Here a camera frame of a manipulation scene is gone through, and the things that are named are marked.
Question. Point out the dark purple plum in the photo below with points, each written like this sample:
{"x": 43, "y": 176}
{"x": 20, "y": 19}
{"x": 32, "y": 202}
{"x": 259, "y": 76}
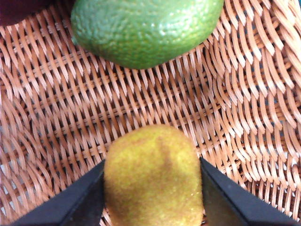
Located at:
{"x": 18, "y": 10}

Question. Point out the yellow-brown kiwifruit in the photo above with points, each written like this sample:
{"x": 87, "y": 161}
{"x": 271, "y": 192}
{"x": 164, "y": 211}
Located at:
{"x": 152, "y": 181}

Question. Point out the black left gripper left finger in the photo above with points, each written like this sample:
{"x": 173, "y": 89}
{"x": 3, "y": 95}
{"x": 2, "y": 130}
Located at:
{"x": 77, "y": 207}

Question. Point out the green lime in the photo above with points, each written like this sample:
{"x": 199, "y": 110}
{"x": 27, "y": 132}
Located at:
{"x": 145, "y": 30}

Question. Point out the brown wicker basket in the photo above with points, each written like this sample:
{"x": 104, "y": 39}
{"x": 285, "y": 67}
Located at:
{"x": 150, "y": 99}

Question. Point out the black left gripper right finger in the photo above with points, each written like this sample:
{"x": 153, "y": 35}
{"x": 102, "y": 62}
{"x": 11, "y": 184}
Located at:
{"x": 230, "y": 207}

